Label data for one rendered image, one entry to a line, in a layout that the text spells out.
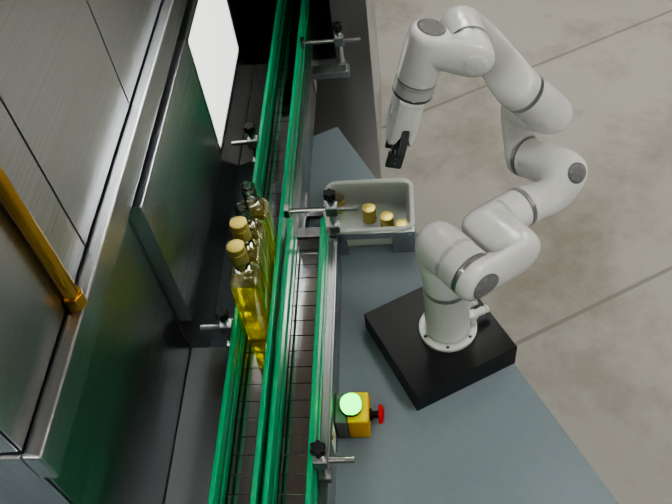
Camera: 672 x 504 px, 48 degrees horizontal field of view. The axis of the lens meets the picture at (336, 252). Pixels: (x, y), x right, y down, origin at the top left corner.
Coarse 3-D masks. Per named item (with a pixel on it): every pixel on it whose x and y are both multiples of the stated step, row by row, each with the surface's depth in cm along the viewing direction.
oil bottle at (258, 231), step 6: (258, 222) 152; (252, 228) 151; (258, 228) 152; (264, 228) 155; (252, 234) 151; (258, 234) 151; (264, 234) 155; (264, 240) 155; (264, 246) 155; (264, 252) 155; (270, 252) 161; (270, 258) 161; (270, 264) 160; (270, 270) 160
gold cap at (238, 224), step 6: (240, 216) 144; (234, 222) 143; (240, 222) 143; (246, 222) 143; (234, 228) 142; (240, 228) 142; (246, 228) 143; (234, 234) 143; (240, 234) 143; (246, 234) 144; (246, 240) 145
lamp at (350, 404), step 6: (348, 396) 151; (354, 396) 151; (342, 402) 151; (348, 402) 151; (354, 402) 150; (360, 402) 151; (342, 408) 151; (348, 408) 150; (354, 408) 150; (360, 408) 151; (348, 414) 151; (354, 414) 151
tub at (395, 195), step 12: (348, 180) 192; (360, 180) 191; (372, 180) 191; (384, 180) 190; (396, 180) 190; (408, 180) 189; (336, 192) 193; (348, 192) 193; (360, 192) 193; (372, 192) 193; (384, 192) 193; (396, 192) 193; (408, 192) 187; (324, 204) 187; (348, 204) 196; (360, 204) 196; (384, 204) 195; (396, 204) 194; (408, 204) 187; (324, 216) 185; (336, 216) 194; (348, 216) 194; (360, 216) 193; (396, 216) 192; (408, 216) 186; (348, 228) 182; (360, 228) 181; (372, 228) 181; (384, 228) 180; (396, 228) 180; (408, 228) 180
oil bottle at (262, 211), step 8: (264, 200) 156; (256, 208) 154; (264, 208) 155; (256, 216) 155; (264, 216) 155; (264, 224) 156; (272, 224) 162; (272, 232) 162; (272, 240) 161; (272, 248) 163
